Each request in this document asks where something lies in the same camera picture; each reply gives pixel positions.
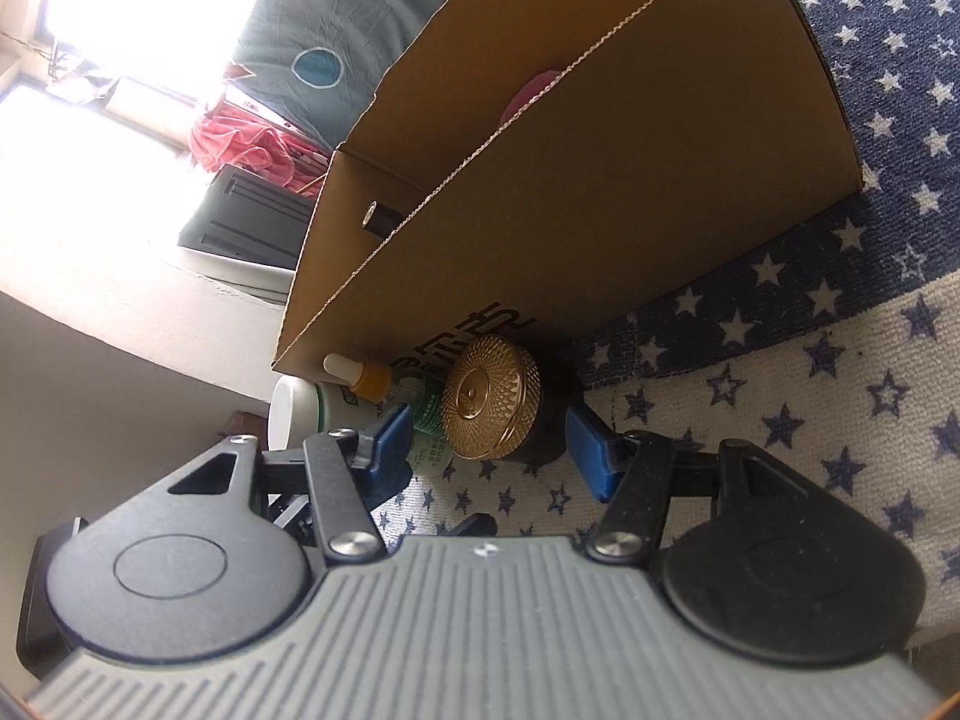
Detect white supplement bottle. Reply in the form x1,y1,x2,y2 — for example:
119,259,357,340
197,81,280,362
267,376,377,450

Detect green dropper bottle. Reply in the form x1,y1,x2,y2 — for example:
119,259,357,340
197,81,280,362
322,353,444,439

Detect gold lid dark jar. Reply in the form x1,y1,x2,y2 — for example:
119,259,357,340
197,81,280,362
441,335,583,468

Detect green black tube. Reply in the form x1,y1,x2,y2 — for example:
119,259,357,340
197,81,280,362
361,202,407,241

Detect pink silicone bowl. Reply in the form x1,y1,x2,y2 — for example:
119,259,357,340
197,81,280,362
498,70,562,125

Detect star pattern table cloth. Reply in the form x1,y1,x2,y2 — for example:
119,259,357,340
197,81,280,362
369,0,960,631

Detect black folded panel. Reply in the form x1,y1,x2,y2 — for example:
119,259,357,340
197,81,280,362
179,166,316,270

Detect red hanging cloth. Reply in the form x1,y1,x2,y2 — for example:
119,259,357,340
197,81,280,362
189,99,331,199

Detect brown cardboard box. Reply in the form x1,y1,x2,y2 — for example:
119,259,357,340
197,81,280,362
274,0,861,379

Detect blue hanging bedsheet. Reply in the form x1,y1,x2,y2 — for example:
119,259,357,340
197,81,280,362
228,0,446,151

